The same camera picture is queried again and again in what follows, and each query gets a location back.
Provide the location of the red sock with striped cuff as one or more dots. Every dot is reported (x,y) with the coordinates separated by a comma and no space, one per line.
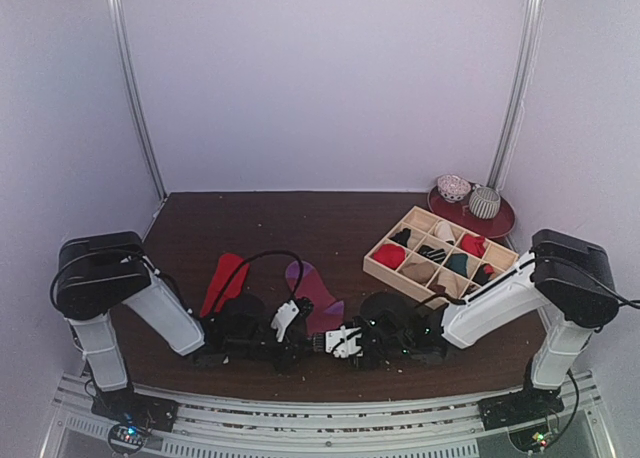
(217,295)

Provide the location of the right aluminium frame post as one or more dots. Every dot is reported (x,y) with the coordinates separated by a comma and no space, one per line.
(515,110)

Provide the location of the right circuit board with leds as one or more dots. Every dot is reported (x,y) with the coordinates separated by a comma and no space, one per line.
(531,440)

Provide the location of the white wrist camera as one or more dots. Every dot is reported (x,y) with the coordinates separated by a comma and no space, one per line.
(283,318)
(343,342)

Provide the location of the wooden compartment organizer box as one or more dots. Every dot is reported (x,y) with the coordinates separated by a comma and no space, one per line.
(422,224)

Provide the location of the black striped sock in box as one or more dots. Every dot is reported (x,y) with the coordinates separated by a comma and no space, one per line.
(436,255)

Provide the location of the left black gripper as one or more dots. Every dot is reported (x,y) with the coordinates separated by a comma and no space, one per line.
(290,355)

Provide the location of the red patterned sock in box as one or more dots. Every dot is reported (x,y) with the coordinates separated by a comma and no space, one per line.
(473,244)

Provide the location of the beige rolled sock in box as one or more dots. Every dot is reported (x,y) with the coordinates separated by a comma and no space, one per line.
(419,272)

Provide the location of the grey striped cup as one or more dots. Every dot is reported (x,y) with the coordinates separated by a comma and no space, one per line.
(484,203)

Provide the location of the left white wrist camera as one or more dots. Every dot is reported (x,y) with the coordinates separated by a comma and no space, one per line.
(283,318)

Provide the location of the red rolled sock in box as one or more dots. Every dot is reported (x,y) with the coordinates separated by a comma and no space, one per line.
(390,255)

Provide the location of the black rolled sock in box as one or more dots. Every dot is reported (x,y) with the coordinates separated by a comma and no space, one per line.
(402,237)

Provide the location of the aluminium frame post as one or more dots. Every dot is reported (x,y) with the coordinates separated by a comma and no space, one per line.
(133,95)
(515,110)

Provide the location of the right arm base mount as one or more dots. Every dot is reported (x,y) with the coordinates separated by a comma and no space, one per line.
(518,407)

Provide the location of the left circuit board with leds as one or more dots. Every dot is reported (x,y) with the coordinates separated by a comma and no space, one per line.
(126,439)

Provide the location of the left aluminium frame post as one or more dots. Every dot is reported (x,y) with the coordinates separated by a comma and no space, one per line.
(133,95)

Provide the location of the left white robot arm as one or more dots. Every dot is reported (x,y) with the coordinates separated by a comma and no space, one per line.
(98,273)

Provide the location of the circuit board with leds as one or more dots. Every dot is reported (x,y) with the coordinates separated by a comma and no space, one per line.
(126,439)
(531,440)

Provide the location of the black red sock in box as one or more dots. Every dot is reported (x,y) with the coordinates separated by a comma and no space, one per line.
(485,273)

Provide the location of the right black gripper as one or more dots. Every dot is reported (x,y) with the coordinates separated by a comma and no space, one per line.
(379,349)

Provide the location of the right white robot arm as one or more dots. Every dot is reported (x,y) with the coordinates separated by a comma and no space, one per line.
(562,271)

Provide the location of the teal rolled sock in box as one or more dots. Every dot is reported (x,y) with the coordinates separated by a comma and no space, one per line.
(457,263)

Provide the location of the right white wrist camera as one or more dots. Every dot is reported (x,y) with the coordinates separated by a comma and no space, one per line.
(343,342)

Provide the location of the cream rolled sock in box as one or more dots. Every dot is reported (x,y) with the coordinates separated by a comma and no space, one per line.
(446,232)

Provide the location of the red round tray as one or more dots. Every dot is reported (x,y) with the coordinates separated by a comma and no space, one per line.
(459,213)

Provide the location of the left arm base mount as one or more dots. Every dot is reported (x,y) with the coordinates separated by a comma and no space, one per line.
(138,410)

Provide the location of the white patterned bowl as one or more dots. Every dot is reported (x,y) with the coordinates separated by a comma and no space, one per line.
(453,188)

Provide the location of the purple sock with orange cuff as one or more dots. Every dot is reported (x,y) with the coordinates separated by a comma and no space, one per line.
(328,312)

